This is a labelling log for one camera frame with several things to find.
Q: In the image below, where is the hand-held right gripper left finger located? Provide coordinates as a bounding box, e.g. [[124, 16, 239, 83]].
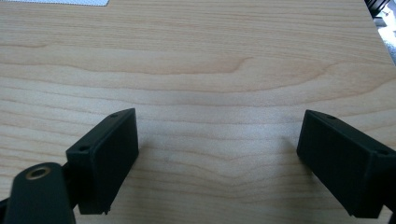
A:
[[65, 107, 140, 216]]

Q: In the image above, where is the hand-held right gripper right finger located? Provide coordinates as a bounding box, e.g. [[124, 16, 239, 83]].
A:
[[295, 108, 396, 219]]

